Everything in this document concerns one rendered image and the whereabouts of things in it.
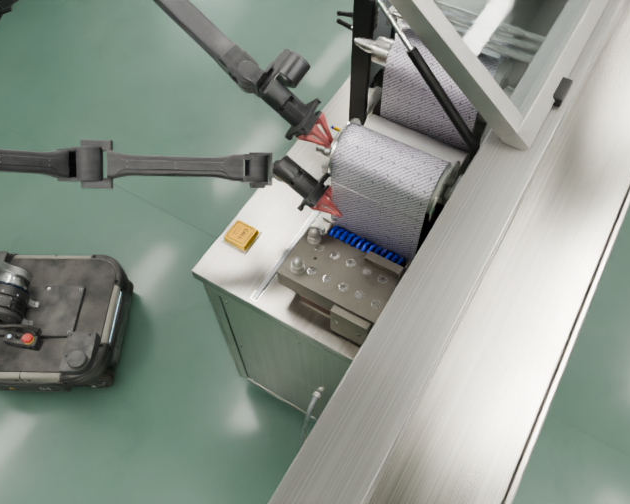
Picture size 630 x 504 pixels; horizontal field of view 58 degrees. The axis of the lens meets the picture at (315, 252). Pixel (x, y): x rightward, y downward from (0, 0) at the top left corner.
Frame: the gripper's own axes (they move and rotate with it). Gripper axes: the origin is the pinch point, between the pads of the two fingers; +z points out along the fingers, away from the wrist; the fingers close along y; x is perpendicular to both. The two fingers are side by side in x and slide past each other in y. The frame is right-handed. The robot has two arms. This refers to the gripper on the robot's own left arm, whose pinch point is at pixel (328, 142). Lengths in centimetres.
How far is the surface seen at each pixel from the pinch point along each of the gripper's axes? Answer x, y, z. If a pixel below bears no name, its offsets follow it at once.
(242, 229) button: -35.6, 17.0, 4.2
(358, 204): 2.6, 9.0, 13.3
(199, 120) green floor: -177, -74, -2
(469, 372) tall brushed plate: 49, 46, 18
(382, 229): 3.0, 10.1, 22.0
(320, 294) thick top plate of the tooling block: -6.1, 29.7, 19.9
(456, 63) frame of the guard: 60, 18, -13
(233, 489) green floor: -92, 79, 71
